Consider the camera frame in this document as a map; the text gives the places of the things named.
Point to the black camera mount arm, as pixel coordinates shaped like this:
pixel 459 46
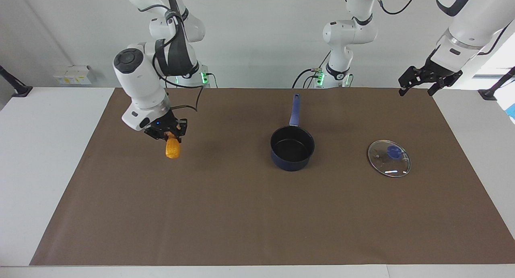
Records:
pixel 16 87
pixel 493 91

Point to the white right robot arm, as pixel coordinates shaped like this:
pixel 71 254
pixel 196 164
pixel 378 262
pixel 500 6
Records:
pixel 136 81

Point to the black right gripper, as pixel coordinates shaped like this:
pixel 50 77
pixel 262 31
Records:
pixel 165 123

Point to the light blue box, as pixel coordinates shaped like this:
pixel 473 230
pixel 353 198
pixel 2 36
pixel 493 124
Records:
pixel 512 111

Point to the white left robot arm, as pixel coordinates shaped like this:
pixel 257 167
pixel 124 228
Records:
pixel 346 32

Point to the white wall socket box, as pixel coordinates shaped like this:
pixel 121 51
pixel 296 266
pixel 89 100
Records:
pixel 60 77
pixel 79 75

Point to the glass lid with blue knob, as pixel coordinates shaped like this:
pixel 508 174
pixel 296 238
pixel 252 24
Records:
pixel 396 168

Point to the yellow toy corn cob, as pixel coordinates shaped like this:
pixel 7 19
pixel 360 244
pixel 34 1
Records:
pixel 173 149

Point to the brown table mat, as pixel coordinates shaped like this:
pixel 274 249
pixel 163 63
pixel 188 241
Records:
pixel 201 209

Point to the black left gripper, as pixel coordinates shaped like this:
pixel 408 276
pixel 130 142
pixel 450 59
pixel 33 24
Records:
pixel 438 71

